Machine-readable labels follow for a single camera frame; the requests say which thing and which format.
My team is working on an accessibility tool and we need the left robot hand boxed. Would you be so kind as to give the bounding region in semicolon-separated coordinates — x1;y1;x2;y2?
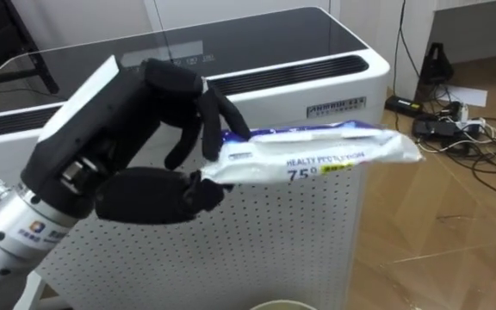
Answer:
20;54;252;226

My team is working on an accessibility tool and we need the white wet wipes pack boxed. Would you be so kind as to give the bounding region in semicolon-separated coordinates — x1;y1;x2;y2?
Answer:
199;120;425;185

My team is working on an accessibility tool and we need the white air purifier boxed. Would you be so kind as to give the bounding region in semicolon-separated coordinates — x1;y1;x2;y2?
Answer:
0;6;391;310

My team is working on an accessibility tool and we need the white round bin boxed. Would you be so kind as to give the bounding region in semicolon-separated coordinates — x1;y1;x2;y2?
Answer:
250;300;318;310

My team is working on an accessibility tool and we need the black power adapter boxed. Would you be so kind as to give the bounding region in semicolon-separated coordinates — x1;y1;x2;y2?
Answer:
384;95;425;117

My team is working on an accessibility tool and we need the black power brick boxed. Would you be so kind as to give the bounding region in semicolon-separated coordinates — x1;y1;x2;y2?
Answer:
412;119;460;139

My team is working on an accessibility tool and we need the black tripod base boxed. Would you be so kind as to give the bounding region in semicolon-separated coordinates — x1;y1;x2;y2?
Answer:
418;41;456;85

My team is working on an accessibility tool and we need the white power strip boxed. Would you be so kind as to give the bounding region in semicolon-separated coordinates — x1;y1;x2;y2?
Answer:
448;112;489;135

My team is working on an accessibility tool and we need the white paper sheet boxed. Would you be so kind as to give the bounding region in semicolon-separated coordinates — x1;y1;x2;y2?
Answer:
441;84;489;109

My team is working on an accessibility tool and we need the black hanging cable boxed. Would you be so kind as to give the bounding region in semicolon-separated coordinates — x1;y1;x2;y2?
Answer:
391;0;422;132

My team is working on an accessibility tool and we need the black tangled floor cable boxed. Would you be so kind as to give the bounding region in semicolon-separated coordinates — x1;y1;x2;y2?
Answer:
415;116;496;199

